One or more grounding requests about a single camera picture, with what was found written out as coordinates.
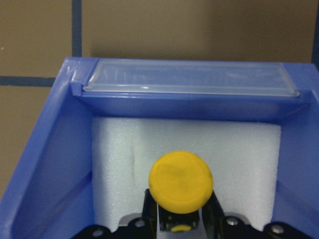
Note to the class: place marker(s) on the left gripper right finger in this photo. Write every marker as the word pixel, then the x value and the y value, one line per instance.
pixel 218 225

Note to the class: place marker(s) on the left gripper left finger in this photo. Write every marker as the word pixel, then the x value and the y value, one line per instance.
pixel 133 226

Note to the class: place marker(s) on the yellow push button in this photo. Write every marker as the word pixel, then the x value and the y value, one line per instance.
pixel 181 183

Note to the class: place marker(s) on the white foam pad source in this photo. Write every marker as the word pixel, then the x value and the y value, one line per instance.
pixel 242 157

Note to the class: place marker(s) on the blue source bin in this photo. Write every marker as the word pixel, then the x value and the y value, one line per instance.
pixel 50 195

